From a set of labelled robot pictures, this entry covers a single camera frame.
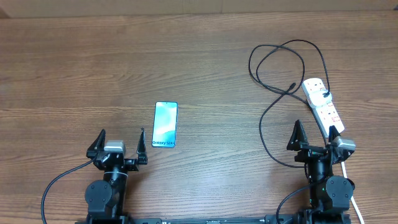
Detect white power strip cord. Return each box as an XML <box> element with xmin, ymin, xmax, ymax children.
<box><xmin>340</xmin><ymin>161</ymin><xmax>366</xmax><ymax>224</ymax></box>

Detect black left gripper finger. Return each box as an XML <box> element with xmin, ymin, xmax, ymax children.
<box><xmin>87</xmin><ymin>129</ymin><xmax>106</xmax><ymax>152</ymax></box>
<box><xmin>136</xmin><ymin>128</ymin><xmax>147</xmax><ymax>161</ymax></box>

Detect white power strip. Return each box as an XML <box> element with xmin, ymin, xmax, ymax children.
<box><xmin>302</xmin><ymin>78</ymin><xmax>345</xmax><ymax>138</ymax></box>

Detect cardboard backdrop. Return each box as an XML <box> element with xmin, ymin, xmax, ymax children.
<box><xmin>1</xmin><ymin>0</ymin><xmax>397</xmax><ymax>19</ymax></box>

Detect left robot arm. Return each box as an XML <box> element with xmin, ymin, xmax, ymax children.
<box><xmin>85</xmin><ymin>129</ymin><xmax>148</xmax><ymax>223</ymax></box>

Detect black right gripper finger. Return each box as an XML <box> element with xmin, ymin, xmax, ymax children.
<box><xmin>328</xmin><ymin>126</ymin><xmax>340</xmax><ymax>143</ymax></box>
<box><xmin>287</xmin><ymin>119</ymin><xmax>308</xmax><ymax>151</ymax></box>

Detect white charger plug adapter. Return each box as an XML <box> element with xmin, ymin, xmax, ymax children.
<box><xmin>307</xmin><ymin>89</ymin><xmax>333</xmax><ymax>108</ymax></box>

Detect Samsung Galaxy smartphone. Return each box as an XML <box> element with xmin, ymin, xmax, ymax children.
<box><xmin>152</xmin><ymin>101</ymin><xmax>178</xmax><ymax>148</ymax></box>

